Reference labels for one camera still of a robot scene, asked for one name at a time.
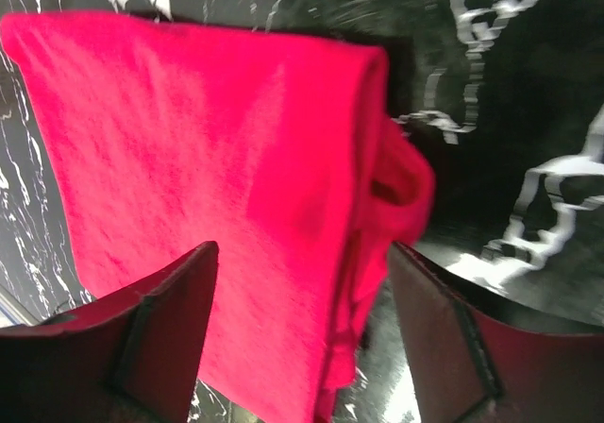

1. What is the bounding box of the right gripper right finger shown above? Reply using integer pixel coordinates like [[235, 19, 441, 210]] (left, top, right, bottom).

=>
[[387, 243, 603, 422]]

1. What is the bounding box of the red t-shirt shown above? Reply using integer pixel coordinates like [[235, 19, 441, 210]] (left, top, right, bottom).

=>
[[1, 11, 434, 422]]

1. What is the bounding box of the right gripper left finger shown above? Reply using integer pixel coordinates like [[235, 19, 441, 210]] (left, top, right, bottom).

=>
[[1, 241, 219, 422]]

